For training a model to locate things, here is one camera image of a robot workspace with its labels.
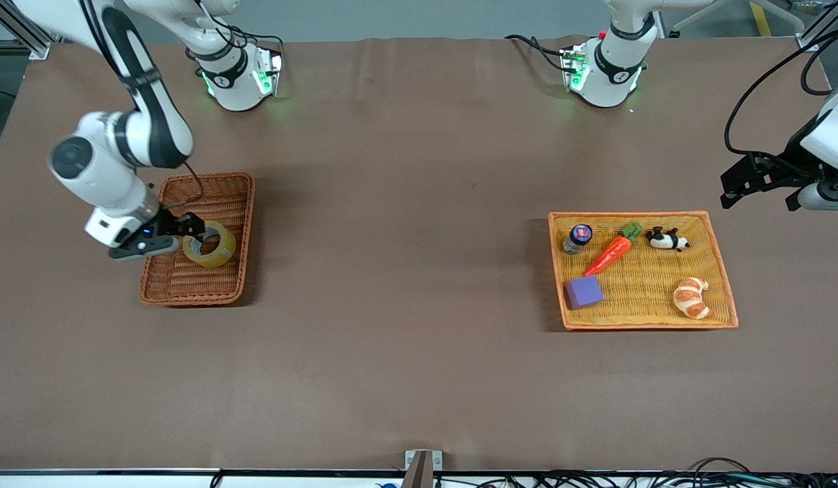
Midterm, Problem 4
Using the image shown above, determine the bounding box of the clear yellowish tape roll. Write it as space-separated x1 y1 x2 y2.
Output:
182 220 237 268

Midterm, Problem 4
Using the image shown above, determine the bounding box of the brown deep wicker basket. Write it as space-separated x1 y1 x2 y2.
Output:
139 172 255 307

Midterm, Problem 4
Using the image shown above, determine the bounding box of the orange flat wicker basket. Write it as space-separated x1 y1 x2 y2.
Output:
548 211 739 331

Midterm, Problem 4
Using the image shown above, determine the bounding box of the black white panda toy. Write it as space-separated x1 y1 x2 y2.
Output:
646 226 690 253

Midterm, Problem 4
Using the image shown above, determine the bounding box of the toy croissant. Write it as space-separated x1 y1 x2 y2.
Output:
673 277 712 320

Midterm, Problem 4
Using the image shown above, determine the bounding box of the orange toy carrot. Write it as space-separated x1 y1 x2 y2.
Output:
583 222 643 277

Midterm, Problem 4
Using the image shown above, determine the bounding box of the small bottle blue cap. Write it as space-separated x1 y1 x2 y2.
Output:
562 224 593 256

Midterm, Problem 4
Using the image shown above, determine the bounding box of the purple foam cube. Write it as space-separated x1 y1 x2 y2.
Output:
565 275 605 311

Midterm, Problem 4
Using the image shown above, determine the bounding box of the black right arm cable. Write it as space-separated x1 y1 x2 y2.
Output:
151 159 205 208

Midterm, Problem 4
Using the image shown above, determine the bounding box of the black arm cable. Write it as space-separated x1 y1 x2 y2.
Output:
724 33 838 174
151 159 205 208

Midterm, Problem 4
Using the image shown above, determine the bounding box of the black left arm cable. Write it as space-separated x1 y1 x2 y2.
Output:
724 33 838 174

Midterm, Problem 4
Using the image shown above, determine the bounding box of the aluminium frame profile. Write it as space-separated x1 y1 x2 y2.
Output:
0 0 51 60
795 0 838 52

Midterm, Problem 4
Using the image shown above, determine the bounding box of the black base cable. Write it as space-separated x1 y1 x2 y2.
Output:
505 34 570 73

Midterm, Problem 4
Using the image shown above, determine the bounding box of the black cable bundle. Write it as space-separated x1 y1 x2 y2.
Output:
432 457 838 488

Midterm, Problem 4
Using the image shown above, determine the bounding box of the metal table edge bracket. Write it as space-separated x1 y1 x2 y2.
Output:
404 450 443 488

